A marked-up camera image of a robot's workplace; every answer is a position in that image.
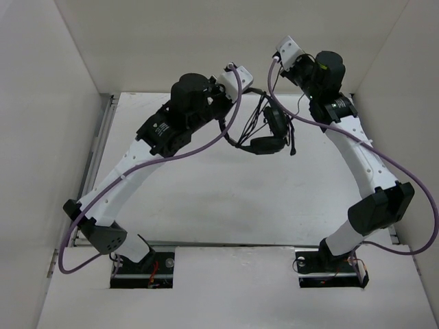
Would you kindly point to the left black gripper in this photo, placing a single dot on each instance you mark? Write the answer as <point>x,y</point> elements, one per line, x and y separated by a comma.
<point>217,88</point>

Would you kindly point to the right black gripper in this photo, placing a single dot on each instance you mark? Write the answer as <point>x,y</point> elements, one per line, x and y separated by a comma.
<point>304,58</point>

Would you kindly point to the black headphones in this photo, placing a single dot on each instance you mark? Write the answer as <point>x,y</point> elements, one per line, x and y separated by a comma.
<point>268,130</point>

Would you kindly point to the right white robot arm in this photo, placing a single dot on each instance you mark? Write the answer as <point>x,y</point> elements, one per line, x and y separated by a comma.
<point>384,199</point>

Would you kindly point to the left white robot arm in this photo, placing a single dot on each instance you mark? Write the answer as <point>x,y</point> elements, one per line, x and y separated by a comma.
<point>157,141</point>

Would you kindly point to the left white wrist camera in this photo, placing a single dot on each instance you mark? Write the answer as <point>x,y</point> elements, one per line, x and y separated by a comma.
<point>231,76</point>

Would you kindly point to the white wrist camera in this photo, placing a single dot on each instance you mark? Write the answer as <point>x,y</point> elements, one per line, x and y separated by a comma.
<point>231,76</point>
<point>287,52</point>

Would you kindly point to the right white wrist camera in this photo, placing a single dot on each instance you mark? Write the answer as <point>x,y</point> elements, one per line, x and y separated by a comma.
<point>287,52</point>

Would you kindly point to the left aluminium rail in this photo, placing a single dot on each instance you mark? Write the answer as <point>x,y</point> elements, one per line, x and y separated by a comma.
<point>100,136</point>

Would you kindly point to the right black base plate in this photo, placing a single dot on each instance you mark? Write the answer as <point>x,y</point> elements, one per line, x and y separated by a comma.
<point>342,272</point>

